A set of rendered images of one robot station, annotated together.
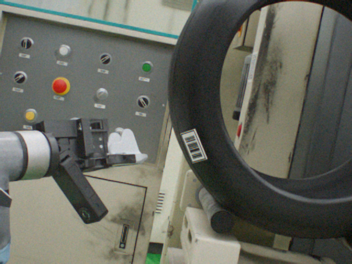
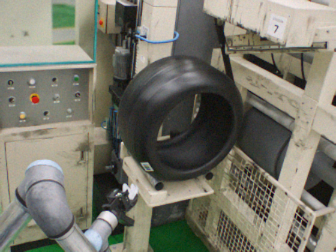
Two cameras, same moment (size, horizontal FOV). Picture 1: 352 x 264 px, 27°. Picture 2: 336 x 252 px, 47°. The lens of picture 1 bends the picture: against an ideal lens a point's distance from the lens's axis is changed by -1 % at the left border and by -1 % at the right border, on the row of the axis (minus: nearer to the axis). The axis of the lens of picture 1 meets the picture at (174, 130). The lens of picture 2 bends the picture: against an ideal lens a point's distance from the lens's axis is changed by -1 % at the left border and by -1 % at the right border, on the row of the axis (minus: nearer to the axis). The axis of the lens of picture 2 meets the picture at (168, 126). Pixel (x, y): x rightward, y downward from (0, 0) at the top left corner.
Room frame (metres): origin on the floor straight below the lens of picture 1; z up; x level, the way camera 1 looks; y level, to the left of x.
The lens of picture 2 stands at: (0.03, 0.56, 1.97)
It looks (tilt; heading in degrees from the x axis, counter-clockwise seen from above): 26 degrees down; 333
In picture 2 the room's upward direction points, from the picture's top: 7 degrees clockwise
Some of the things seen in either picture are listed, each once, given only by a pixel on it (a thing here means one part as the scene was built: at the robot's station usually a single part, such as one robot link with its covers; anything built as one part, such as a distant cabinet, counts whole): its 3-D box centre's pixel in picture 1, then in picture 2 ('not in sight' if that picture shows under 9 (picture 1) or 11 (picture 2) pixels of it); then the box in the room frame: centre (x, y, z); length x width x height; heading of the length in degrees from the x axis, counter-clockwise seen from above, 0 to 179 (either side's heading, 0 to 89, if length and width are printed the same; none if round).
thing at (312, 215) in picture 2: not in sight; (236, 213); (1.33, -0.59, 0.65); 0.90 x 0.02 x 0.70; 3
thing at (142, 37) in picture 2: not in sight; (156, 36); (1.80, -0.22, 1.50); 0.19 x 0.19 x 0.06; 3
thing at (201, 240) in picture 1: (208, 236); (143, 177); (1.54, -0.11, 0.83); 0.36 x 0.09 x 0.06; 3
